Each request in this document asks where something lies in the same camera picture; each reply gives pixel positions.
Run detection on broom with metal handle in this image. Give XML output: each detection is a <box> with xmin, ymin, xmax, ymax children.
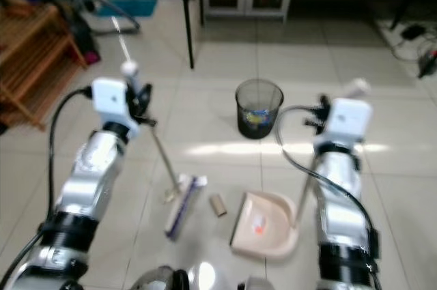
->
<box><xmin>120</xmin><ymin>60</ymin><xmax>209</xmax><ymax>242</ymax></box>

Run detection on pink dustpan with long handle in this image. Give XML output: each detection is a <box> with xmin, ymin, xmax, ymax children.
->
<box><xmin>229</xmin><ymin>77</ymin><xmax>372</xmax><ymax>261</ymax></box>

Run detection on black mesh waste bin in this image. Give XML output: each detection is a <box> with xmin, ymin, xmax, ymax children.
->
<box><xmin>235</xmin><ymin>78</ymin><xmax>285</xmax><ymax>140</ymax></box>

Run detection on blue plastic box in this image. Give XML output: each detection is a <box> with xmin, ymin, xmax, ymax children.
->
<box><xmin>101</xmin><ymin>0</ymin><xmax>158</xmax><ymax>18</ymax></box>

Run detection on black table leg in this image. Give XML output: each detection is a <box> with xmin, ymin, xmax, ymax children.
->
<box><xmin>180</xmin><ymin>0</ymin><xmax>197</xmax><ymax>70</ymax></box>

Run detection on wooden slatted shelf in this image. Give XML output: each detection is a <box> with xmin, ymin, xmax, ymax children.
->
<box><xmin>0</xmin><ymin>0</ymin><xmax>88</xmax><ymax>132</ymax></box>

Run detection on brown cardboard tube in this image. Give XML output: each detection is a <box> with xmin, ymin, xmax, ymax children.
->
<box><xmin>210</xmin><ymin>193</ymin><xmax>228</xmax><ymax>218</ymax></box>

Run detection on robot leg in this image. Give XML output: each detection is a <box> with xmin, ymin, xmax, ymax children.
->
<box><xmin>128</xmin><ymin>264</ymin><xmax>216</xmax><ymax>290</ymax></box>

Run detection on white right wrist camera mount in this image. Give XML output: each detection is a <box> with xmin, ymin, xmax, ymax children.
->
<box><xmin>321</xmin><ymin>97</ymin><xmax>374</xmax><ymax>146</ymax></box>

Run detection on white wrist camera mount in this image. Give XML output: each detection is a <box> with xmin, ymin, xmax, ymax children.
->
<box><xmin>91</xmin><ymin>76</ymin><xmax>141</xmax><ymax>131</ymax></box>
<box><xmin>321</xmin><ymin>97</ymin><xmax>374</xmax><ymax>146</ymax></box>

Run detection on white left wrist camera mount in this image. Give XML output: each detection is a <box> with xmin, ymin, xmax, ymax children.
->
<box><xmin>91</xmin><ymin>76</ymin><xmax>141</xmax><ymax>131</ymax></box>

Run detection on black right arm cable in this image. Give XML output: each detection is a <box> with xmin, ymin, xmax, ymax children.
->
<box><xmin>274</xmin><ymin>104</ymin><xmax>382</xmax><ymax>263</ymax></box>

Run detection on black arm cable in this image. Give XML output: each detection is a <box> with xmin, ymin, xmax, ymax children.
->
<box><xmin>274</xmin><ymin>104</ymin><xmax>382</xmax><ymax>263</ymax></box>
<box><xmin>46</xmin><ymin>85</ymin><xmax>95</xmax><ymax>222</ymax></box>

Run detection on grey curved hose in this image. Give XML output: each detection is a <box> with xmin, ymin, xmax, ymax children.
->
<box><xmin>76</xmin><ymin>0</ymin><xmax>141</xmax><ymax>35</ymax></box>

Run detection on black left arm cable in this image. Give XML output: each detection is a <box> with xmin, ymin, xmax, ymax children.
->
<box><xmin>46</xmin><ymin>85</ymin><xmax>95</xmax><ymax>222</ymax></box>

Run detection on black power adapter with cable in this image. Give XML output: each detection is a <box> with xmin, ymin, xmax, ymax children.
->
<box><xmin>391</xmin><ymin>23</ymin><xmax>437</xmax><ymax>79</ymax></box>

